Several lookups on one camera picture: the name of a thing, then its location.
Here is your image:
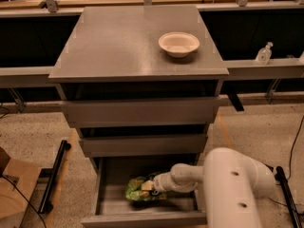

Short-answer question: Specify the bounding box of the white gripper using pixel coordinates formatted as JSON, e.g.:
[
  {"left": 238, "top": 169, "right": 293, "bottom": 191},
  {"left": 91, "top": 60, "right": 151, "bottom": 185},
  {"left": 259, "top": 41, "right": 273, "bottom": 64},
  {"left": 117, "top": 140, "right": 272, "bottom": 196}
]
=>
[{"left": 141, "top": 172, "right": 174, "bottom": 192}]

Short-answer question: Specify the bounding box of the green rice chip bag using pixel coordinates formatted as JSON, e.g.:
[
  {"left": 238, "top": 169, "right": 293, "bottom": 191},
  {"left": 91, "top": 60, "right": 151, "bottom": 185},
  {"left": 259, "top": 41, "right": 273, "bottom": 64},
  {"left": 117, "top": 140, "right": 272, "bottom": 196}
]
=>
[{"left": 125, "top": 172, "right": 167, "bottom": 201}]

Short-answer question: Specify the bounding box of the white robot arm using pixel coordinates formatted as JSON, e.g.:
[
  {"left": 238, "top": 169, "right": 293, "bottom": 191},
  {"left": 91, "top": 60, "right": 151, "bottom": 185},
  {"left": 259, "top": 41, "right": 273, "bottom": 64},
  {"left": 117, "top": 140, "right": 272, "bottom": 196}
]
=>
[{"left": 142, "top": 147, "right": 275, "bottom": 228}]

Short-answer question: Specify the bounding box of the grey open bottom drawer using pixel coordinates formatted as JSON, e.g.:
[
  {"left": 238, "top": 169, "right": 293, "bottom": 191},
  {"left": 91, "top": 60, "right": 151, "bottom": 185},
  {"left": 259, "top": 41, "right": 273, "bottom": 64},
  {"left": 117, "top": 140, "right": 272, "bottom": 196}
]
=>
[{"left": 82, "top": 154, "right": 206, "bottom": 228}]

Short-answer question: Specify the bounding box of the grey middle drawer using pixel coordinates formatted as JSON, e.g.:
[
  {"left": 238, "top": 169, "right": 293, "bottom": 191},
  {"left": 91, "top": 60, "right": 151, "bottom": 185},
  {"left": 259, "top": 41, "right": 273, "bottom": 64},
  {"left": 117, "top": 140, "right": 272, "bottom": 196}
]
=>
[{"left": 80, "top": 134, "right": 207, "bottom": 157}]

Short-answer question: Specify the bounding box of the grey drawer cabinet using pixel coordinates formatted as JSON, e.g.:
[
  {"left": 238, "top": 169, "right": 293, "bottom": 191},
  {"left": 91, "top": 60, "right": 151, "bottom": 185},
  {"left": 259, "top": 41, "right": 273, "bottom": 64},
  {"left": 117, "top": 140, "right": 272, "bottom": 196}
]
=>
[{"left": 48, "top": 5, "right": 230, "bottom": 163}]

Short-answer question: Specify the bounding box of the grey top drawer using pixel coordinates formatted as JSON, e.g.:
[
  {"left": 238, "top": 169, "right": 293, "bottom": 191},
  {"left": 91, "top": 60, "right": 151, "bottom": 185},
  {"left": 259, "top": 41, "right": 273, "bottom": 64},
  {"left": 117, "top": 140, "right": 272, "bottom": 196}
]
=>
[{"left": 62, "top": 97, "right": 221, "bottom": 128}]

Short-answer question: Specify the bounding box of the black bar left floor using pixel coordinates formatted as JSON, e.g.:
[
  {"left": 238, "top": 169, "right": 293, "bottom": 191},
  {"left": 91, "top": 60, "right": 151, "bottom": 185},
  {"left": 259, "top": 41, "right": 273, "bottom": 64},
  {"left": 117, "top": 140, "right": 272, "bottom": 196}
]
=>
[{"left": 38, "top": 140, "right": 71, "bottom": 214}]

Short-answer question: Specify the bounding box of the black bar floor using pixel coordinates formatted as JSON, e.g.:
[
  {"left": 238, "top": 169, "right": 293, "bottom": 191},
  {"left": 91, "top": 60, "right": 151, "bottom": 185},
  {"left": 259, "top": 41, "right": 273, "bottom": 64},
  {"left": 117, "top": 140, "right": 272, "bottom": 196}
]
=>
[
  {"left": 38, "top": 140, "right": 71, "bottom": 214},
  {"left": 275, "top": 166, "right": 303, "bottom": 228}
]

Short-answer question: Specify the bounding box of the brown cardboard box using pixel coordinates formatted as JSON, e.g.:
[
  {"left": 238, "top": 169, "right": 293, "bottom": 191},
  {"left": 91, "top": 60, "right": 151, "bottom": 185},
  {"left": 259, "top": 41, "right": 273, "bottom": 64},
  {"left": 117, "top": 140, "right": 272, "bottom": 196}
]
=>
[{"left": 0, "top": 147, "right": 41, "bottom": 228}]

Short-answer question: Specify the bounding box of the black bar right floor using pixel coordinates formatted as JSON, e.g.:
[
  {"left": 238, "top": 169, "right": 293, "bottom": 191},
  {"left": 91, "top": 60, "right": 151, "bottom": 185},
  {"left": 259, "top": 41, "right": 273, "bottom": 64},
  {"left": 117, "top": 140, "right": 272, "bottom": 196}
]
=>
[{"left": 275, "top": 166, "right": 303, "bottom": 228}]

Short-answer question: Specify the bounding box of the clear sanitizer pump bottle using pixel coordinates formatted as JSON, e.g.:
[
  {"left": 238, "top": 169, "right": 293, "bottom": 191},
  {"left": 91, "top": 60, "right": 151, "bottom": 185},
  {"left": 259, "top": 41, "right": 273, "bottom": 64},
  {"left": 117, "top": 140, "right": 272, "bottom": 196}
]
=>
[{"left": 256, "top": 42, "right": 274, "bottom": 65}]

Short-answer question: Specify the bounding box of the black cable left floor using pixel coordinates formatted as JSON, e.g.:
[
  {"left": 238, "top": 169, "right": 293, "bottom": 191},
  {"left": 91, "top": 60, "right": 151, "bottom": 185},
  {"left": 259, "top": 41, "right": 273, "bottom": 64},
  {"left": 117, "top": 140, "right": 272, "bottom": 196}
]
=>
[{"left": 0, "top": 174, "right": 48, "bottom": 228}]

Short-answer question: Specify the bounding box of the black cable floor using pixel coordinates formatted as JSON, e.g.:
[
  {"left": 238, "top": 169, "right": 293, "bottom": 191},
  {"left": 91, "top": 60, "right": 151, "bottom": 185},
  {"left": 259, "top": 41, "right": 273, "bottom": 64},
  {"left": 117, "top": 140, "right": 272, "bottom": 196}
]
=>
[
  {"left": 0, "top": 174, "right": 48, "bottom": 228},
  {"left": 269, "top": 114, "right": 304, "bottom": 207}
]

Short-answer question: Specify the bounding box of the black cable right floor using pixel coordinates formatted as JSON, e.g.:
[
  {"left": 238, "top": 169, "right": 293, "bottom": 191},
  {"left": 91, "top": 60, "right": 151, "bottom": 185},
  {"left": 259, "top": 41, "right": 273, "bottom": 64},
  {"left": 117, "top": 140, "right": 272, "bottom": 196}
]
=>
[{"left": 269, "top": 114, "right": 304, "bottom": 207}]

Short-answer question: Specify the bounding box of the grey metal rail frame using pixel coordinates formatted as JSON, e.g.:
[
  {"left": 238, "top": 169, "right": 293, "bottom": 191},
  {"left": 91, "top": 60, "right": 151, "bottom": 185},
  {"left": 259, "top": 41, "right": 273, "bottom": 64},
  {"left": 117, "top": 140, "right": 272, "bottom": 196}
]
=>
[{"left": 0, "top": 7, "right": 304, "bottom": 107}]

